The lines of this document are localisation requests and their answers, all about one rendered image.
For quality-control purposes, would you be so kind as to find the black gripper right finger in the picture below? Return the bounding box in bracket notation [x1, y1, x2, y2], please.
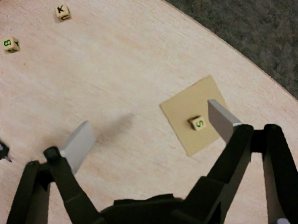
[162, 99, 298, 224]

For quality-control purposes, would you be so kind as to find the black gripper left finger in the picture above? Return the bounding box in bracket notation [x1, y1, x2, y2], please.
[6, 120, 108, 224]

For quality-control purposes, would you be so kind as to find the beige flat mat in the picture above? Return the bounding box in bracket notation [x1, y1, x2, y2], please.
[159, 75, 230, 157]

